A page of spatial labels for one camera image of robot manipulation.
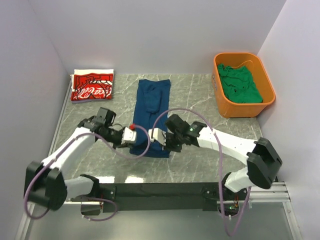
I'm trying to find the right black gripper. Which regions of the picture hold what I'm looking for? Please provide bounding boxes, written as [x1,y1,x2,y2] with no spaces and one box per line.
[159,131,184,153]

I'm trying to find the dark blue t-shirt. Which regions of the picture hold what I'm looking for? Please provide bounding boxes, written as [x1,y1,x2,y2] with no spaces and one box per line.
[129,79,171,158]

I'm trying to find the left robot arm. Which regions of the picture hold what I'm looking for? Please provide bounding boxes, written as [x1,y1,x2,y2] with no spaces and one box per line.
[24,107,135,211]

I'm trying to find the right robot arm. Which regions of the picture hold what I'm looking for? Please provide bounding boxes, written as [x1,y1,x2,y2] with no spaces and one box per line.
[164,114,283,200]

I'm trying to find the folded red coca-cola t-shirt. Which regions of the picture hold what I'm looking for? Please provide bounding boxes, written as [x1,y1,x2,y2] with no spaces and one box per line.
[70,72,114,102]

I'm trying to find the orange plastic bin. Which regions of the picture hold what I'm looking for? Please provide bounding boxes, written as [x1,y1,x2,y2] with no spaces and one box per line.
[211,52,276,118]

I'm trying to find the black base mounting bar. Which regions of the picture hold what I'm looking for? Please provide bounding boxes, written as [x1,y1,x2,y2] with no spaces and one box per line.
[69,182,250,214]

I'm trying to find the green t-shirt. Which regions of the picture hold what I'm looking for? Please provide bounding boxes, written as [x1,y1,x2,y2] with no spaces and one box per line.
[217,63,263,104]

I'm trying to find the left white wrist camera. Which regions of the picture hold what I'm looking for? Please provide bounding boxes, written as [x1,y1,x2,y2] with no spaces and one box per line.
[121,124,137,145]

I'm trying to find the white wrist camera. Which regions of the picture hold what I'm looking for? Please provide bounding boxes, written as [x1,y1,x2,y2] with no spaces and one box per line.
[148,128,167,146]
[121,124,137,145]

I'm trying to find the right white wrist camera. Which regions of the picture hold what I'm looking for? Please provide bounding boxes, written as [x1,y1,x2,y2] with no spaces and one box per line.
[148,128,167,146]

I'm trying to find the aluminium extrusion rail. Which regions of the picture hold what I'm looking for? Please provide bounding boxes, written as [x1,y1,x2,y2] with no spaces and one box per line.
[16,74,300,240]

